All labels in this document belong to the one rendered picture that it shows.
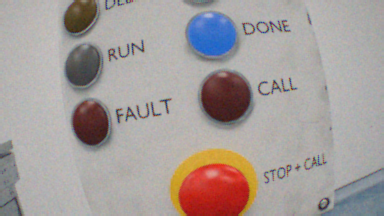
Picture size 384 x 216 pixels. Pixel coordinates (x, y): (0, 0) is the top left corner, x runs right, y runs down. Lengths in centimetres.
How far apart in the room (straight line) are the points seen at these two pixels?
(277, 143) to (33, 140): 368
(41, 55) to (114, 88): 362
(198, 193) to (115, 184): 6
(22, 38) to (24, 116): 56
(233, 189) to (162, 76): 8
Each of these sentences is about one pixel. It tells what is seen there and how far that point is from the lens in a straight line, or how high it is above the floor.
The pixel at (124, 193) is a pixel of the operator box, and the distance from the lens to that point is 41.
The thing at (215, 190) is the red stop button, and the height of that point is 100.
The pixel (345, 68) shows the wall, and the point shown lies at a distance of 413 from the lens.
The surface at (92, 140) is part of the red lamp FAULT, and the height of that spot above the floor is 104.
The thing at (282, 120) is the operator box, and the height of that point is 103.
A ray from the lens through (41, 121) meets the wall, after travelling 402.
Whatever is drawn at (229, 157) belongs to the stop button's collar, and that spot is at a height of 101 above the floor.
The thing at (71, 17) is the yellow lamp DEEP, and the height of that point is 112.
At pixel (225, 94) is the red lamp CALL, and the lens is 40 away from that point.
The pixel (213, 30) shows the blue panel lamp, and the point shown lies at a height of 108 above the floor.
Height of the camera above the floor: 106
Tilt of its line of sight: 3 degrees down
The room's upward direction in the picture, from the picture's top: 11 degrees counter-clockwise
